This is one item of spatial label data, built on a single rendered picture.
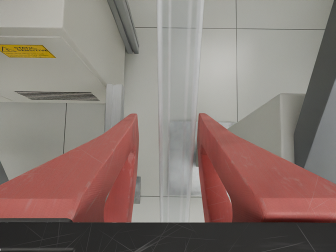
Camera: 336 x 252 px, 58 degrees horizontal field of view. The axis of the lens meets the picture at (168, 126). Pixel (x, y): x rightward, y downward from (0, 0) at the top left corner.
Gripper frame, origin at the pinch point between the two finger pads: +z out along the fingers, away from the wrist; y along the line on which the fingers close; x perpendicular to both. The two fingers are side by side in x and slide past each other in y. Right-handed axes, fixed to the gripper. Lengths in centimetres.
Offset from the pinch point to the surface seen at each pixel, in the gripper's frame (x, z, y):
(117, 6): 13, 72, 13
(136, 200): 72, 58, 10
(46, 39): 9.6, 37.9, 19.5
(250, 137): 12.0, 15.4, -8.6
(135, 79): 42, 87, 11
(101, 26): 14, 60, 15
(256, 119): 9.2, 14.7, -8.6
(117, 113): 33, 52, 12
